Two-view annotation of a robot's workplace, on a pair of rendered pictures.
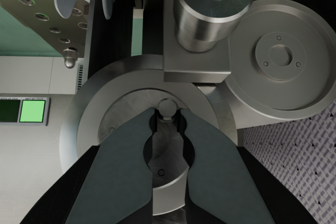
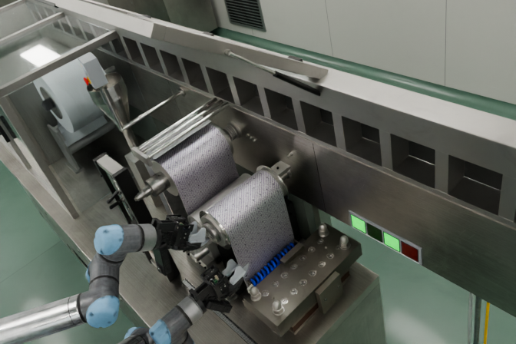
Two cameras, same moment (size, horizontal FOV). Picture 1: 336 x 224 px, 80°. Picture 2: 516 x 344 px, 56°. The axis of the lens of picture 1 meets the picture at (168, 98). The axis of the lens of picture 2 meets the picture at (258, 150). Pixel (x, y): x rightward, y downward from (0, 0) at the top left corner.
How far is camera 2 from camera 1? 1.49 m
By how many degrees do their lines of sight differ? 55
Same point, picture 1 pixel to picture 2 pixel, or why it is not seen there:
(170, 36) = (210, 250)
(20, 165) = (359, 195)
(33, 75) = not seen: outside the picture
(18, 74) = not seen: outside the picture
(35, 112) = (356, 222)
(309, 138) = (196, 196)
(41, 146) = (349, 199)
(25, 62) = not seen: outside the picture
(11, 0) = (309, 286)
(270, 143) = (213, 182)
